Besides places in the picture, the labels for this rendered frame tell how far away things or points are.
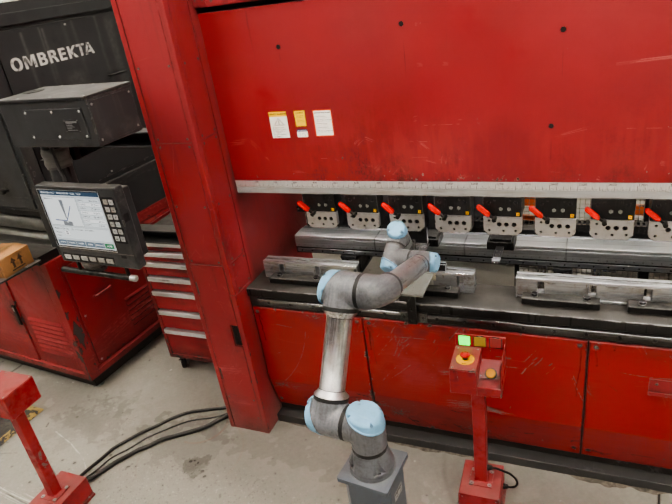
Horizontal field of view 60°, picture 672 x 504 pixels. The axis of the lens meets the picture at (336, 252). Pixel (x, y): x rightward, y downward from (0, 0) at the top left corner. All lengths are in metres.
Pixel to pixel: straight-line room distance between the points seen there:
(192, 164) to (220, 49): 0.50
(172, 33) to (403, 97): 0.94
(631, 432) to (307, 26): 2.14
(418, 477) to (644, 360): 1.17
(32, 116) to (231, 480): 1.93
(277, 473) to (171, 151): 1.66
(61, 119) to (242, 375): 1.53
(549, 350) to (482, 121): 0.99
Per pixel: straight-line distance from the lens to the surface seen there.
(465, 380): 2.40
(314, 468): 3.15
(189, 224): 2.80
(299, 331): 2.94
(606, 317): 2.53
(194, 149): 2.61
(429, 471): 3.06
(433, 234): 2.83
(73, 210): 2.64
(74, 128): 2.46
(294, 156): 2.62
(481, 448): 2.70
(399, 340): 2.74
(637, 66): 2.26
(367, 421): 1.86
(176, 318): 3.76
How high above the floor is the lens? 2.26
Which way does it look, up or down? 26 degrees down
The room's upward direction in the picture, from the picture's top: 9 degrees counter-clockwise
